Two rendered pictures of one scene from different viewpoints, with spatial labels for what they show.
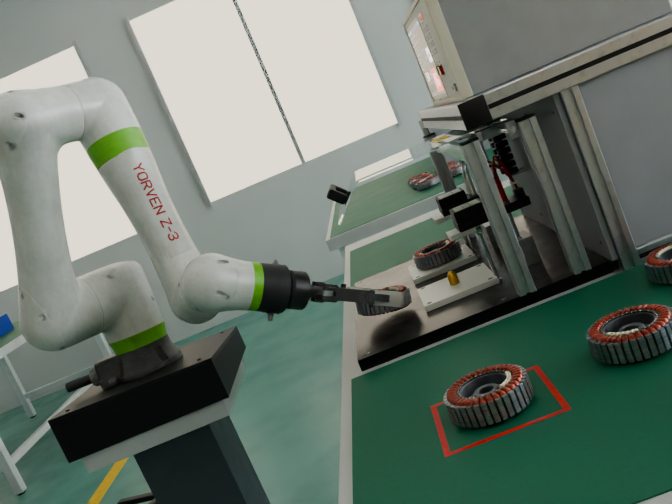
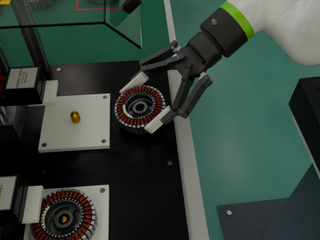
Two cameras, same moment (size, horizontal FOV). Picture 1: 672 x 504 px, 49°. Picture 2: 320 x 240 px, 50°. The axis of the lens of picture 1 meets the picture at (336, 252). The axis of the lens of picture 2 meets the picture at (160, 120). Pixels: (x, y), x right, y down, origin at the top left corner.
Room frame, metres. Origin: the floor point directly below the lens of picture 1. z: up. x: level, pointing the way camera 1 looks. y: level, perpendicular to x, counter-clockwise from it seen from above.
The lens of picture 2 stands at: (1.93, -0.09, 1.40)
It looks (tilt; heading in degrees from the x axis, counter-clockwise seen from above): 52 degrees down; 171
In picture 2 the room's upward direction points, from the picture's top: straight up
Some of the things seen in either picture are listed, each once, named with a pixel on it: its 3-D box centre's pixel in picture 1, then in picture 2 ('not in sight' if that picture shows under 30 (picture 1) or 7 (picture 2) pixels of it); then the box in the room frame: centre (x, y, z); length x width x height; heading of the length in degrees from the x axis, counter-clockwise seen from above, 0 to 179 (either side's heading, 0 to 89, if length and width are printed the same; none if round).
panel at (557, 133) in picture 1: (535, 167); not in sight; (1.53, -0.46, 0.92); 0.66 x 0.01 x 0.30; 175
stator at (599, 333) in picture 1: (632, 333); not in sight; (0.90, -0.31, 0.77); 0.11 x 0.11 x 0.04
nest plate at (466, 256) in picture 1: (441, 263); (67, 225); (1.67, -0.21, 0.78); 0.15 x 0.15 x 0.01; 85
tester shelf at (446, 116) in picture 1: (536, 77); not in sight; (1.52, -0.52, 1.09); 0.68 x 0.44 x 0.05; 175
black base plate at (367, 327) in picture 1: (457, 278); (66, 172); (1.55, -0.22, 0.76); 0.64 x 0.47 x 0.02; 175
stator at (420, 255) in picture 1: (437, 253); (64, 220); (1.67, -0.21, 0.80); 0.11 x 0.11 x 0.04
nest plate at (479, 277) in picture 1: (456, 286); (76, 121); (1.43, -0.19, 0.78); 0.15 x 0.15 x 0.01; 85
